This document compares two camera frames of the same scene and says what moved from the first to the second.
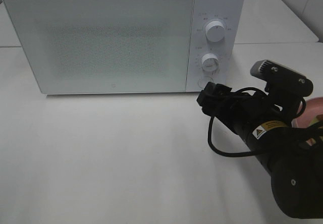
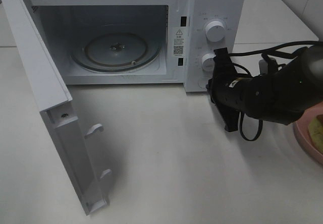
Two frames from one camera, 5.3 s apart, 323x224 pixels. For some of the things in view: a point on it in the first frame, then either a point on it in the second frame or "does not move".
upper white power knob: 215,31 does not move
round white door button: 203,81 does not move
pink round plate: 314,106 does not move
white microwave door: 106,44 → 53,101
